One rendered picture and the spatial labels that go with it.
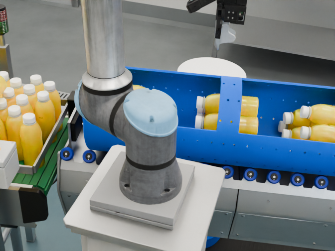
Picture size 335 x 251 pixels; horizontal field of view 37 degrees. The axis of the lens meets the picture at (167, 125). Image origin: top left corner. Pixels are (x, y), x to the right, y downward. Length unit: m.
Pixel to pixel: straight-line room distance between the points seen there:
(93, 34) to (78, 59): 3.32
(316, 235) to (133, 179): 0.87
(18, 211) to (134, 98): 0.77
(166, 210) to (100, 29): 0.42
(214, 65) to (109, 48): 1.04
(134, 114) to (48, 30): 3.96
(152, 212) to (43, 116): 0.74
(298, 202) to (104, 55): 0.88
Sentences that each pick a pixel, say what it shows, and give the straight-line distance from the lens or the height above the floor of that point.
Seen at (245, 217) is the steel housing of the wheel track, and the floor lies 0.80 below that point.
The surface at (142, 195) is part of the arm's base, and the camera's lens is 1.13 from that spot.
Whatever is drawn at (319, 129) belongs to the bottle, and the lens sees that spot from 1.57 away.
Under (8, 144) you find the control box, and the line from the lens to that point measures 1.50.
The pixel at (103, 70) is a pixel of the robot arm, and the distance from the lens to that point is 1.09.
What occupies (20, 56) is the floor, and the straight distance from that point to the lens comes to 4.49.
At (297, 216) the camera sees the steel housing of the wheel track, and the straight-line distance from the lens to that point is 1.69.
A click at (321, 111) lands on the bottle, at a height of 1.17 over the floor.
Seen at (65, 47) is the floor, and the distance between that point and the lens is 4.60.
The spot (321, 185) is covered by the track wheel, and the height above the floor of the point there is 0.96.
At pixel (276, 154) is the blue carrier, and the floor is 1.08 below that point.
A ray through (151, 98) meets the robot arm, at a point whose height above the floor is 1.41.
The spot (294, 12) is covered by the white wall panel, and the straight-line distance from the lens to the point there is 4.91.
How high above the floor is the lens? 1.97
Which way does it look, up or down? 34 degrees down
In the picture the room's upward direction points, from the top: 4 degrees clockwise
